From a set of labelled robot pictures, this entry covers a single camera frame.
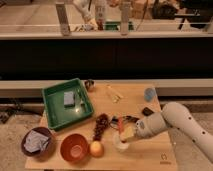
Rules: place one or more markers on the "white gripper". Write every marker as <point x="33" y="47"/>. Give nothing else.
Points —
<point x="147" y="127"/>

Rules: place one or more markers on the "small red pepper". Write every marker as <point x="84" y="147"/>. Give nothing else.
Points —
<point x="120" y="125"/>

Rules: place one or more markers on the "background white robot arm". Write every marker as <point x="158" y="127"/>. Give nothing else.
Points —
<point x="82" y="7"/>

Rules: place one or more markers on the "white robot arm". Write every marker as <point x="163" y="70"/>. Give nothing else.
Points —
<point x="174" y="115"/>

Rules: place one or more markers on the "white paper cup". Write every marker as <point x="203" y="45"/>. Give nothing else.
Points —
<point x="119" y="145"/>

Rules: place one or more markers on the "blue cup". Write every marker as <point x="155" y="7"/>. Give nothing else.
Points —
<point x="149" y="94"/>

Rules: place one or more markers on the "wooden board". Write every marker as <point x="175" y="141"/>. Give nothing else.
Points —
<point x="154" y="154"/>

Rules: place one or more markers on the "dark red grape bunch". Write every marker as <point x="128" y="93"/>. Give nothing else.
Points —
<point x="102" y="123"/>

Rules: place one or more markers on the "yellow orange fruit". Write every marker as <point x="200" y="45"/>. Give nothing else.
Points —
<point x="96" y="149"/>

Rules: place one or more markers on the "orange bowl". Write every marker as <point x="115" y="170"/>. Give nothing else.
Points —
<point x="74" y="148"/>

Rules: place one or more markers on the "small dark round object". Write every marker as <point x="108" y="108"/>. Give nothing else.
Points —
<point x="89" y="84"/>

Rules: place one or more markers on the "green plastic tray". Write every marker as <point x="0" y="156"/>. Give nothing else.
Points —
<point x="60" y="116"/>

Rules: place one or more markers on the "grey sponge block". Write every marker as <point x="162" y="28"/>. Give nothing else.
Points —
<point x="69" y="98"/>

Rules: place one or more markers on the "dark purple bowl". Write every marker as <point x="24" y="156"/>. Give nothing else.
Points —
<point x="42" y="130"/>

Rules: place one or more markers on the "crumpled grey cloth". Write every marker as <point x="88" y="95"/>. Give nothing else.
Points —
<point x="36" y="141"/>

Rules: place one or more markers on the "black handled peeler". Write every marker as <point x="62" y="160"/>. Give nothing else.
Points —
<point x="125" y="119"/>

